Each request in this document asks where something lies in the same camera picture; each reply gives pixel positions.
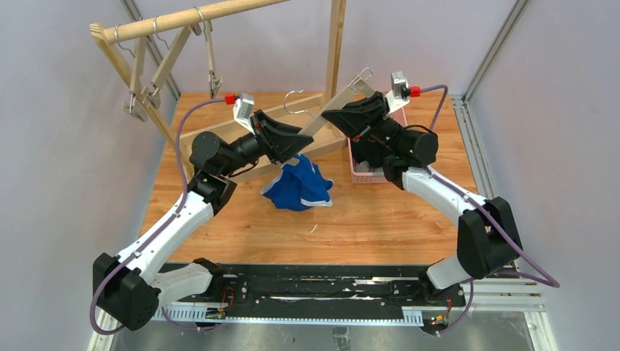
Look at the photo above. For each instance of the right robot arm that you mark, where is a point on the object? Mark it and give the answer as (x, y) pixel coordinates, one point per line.
(487, 235)

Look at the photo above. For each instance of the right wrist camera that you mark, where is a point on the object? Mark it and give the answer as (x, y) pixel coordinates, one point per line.
(399, 95)

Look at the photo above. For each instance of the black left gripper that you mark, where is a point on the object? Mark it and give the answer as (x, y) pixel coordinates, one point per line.
(264, 135)

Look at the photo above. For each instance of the blue underwear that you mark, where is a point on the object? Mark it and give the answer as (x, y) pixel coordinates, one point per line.
(299, 187)

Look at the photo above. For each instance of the pink plastic basket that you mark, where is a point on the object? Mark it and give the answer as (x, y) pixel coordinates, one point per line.
(365, 178)

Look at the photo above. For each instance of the beige hanger with black underwear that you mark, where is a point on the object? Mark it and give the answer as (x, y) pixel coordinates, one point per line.
(215, 82)

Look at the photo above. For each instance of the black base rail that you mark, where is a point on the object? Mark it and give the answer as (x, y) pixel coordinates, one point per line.
(374, 294)

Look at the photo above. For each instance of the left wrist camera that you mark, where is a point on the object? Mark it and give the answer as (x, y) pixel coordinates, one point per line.
(242, 111)

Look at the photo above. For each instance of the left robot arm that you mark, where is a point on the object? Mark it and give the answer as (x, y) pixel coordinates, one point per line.
(129, 288)

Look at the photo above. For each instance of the grey white underwear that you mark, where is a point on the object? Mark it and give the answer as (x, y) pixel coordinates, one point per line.
(365, 167)

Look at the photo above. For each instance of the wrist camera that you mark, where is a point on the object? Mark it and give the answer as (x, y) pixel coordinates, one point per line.
(242, 111)
(399, 95)

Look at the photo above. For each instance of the black underwear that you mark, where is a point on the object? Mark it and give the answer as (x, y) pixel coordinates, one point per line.
(369, 150)

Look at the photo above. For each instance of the empty beige hanger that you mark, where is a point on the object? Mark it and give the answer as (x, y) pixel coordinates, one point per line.
(132, 107)

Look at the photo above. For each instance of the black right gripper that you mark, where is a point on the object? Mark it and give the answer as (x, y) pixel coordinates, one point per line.
(376, 115)

